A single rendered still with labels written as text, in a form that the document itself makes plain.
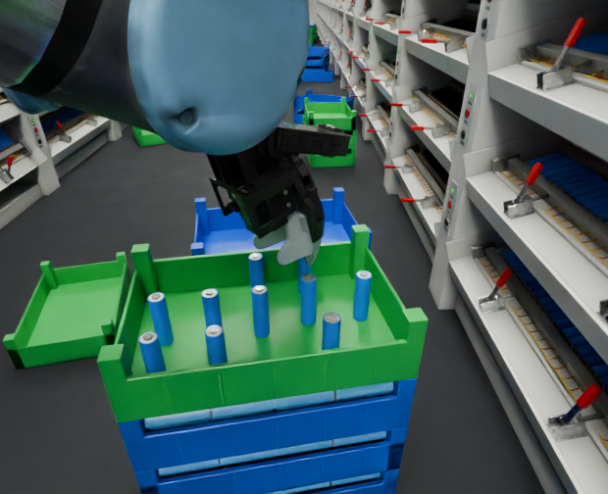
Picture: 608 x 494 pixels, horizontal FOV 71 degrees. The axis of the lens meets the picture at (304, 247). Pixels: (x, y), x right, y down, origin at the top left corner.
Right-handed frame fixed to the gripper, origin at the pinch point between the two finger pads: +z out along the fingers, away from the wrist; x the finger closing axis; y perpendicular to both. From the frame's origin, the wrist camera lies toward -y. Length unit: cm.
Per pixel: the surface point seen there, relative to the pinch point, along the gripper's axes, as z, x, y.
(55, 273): 28, -77, 28
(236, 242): 15.7, -29.0, -3.1
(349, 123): 46, -91, -95
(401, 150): 46, -57, -87
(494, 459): 43, 23, -11
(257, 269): -0.2, -2.2, 6.2
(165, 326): -1.3, -2.3, 18.8
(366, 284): 1.2, 9.2, -0.9
